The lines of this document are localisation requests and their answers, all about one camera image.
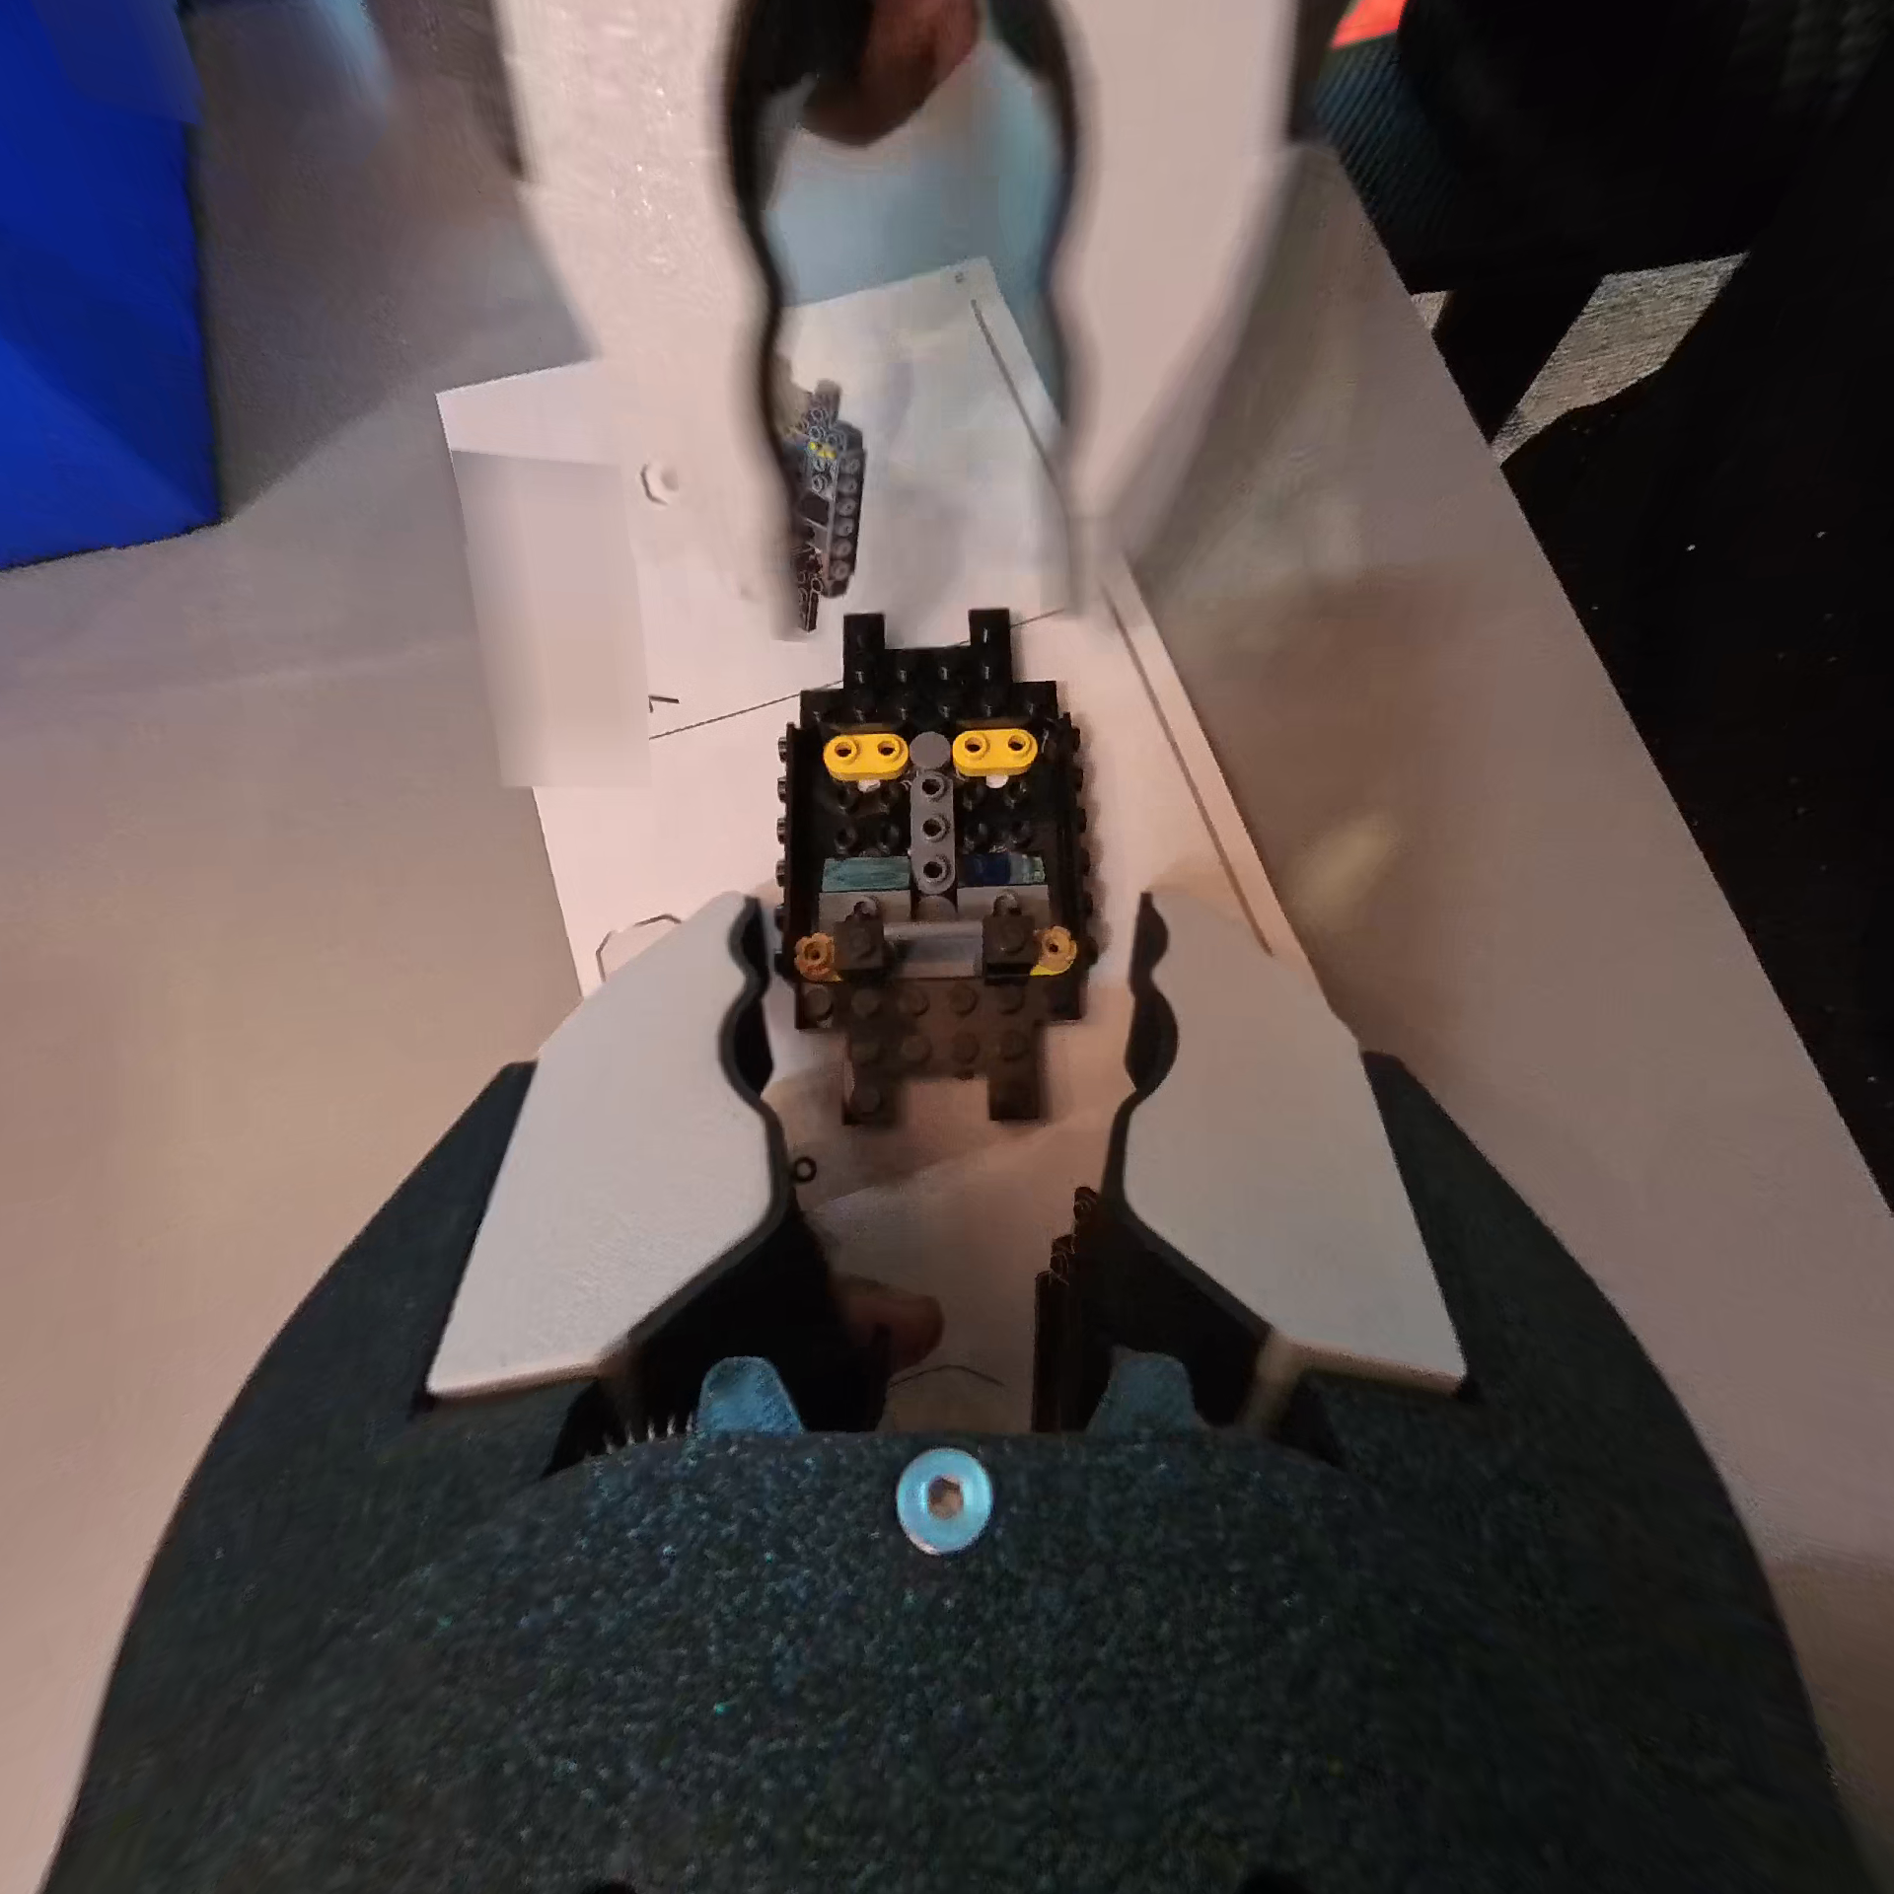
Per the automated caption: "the black lego model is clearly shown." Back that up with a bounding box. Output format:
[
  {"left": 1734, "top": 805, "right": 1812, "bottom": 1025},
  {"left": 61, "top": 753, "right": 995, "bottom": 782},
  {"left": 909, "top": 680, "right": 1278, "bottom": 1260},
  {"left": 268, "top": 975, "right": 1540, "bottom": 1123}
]
[{"left": 774, "top": 608, "right": 1107, "bottom": 1130}]

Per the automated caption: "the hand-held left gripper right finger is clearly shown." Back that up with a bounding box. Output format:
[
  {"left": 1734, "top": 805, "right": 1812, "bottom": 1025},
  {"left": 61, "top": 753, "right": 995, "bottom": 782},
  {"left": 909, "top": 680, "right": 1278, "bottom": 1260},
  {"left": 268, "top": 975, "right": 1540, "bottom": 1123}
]
[{"left": 1097, "top": 889, "right": 1471, "bottom": 1402}]

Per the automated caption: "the blue box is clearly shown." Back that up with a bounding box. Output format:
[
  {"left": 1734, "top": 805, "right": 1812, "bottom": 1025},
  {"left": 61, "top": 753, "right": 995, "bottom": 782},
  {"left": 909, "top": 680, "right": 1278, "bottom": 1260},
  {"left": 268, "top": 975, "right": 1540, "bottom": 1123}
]
[{"left": 0, "top": 0, "right": 227, "bottom": 575}]

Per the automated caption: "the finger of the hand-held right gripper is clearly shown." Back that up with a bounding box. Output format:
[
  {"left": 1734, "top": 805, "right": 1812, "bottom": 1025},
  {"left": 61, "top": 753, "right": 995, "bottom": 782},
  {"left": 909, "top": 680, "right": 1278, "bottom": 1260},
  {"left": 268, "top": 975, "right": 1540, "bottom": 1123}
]
[
  {"left": 1039, "top": 0, "right": 1311, "bottom": 611},
  {"left": 493, "top": 0, "right": 814, "bottom": 642}
]

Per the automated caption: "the black mesh office chair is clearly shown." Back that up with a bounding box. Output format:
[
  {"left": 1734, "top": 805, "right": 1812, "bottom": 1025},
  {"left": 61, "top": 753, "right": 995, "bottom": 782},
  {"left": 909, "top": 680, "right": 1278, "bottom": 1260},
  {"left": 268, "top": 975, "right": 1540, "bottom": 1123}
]
[{"left": 1294, "top": 0, "right": 1894, "bottom": 434}]

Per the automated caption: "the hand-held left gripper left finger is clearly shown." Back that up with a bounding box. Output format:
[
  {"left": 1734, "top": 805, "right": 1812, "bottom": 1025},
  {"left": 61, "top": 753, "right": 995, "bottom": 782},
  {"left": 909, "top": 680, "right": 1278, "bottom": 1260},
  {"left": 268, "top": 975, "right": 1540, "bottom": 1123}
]
[{"left": 426, "top": 889, "right": 808, "bottom": 1402}]

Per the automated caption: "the person's left hand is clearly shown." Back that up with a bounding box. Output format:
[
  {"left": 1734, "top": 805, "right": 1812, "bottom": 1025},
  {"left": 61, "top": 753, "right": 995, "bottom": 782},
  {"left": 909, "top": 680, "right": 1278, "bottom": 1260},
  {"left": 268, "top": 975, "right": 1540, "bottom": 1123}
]
[{"left": 844, "top": 1279, "right": 947, "bottom": 1368}]

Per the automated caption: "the white lego instruction sheet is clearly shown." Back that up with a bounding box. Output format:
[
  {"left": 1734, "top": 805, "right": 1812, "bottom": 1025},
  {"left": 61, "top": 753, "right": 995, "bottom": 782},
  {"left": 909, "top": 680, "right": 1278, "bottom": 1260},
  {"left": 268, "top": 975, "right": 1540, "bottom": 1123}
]
[{"left": 436, "top": 258, "right": 1277, "bottom": 1334}]

